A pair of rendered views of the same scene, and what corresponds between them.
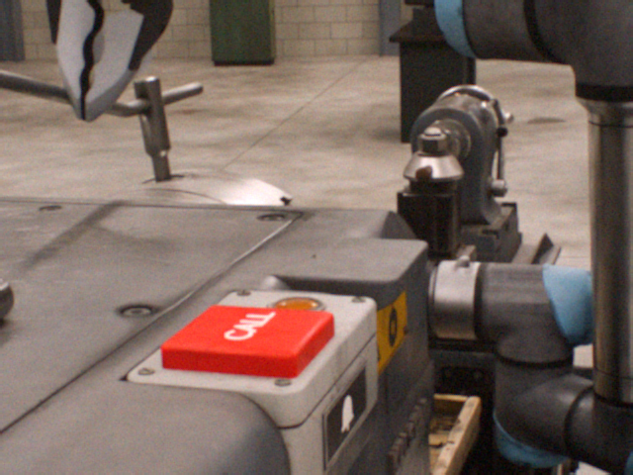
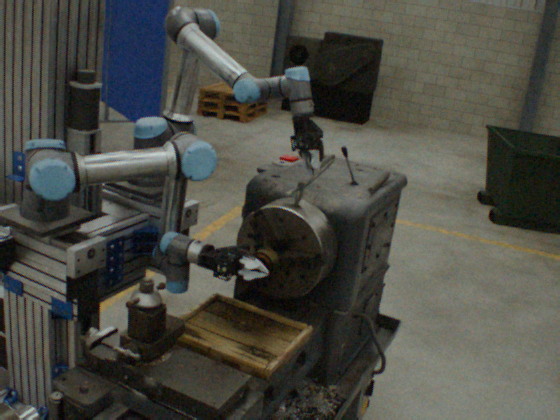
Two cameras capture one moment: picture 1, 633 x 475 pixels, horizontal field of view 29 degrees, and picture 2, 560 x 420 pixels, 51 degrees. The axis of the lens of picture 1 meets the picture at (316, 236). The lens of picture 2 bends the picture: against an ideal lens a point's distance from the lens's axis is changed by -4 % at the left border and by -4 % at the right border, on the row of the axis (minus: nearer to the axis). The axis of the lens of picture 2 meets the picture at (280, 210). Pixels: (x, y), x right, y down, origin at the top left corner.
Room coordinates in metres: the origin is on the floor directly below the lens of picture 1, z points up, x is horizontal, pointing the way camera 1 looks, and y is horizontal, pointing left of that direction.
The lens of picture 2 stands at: (2.85, 0.29, 1.84)
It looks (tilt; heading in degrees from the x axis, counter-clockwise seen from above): 19 degrees down; 187
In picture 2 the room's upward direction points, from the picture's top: 8 degrees clockwise
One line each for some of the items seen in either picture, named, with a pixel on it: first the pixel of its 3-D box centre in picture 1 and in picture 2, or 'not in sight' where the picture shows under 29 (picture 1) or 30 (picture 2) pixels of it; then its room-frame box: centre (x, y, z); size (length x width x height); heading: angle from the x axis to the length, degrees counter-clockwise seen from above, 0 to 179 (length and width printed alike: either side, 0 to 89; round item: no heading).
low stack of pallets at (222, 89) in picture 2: not in sight; (234, 101); (-6.98, -1.83, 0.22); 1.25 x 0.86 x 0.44; 173
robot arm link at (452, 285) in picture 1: (456, 296); (200, 252); (1.16, -0.13, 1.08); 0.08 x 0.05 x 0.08; 163
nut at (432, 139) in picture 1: (432, 141); (147, 283); (1.59, -0.15, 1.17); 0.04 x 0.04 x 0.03
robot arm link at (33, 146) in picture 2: not in sight; (45, 161); (1.27, -0.61, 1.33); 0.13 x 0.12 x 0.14; 36
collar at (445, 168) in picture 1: (432, 165); (146, 295); (1.59, -0.15, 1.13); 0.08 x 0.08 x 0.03
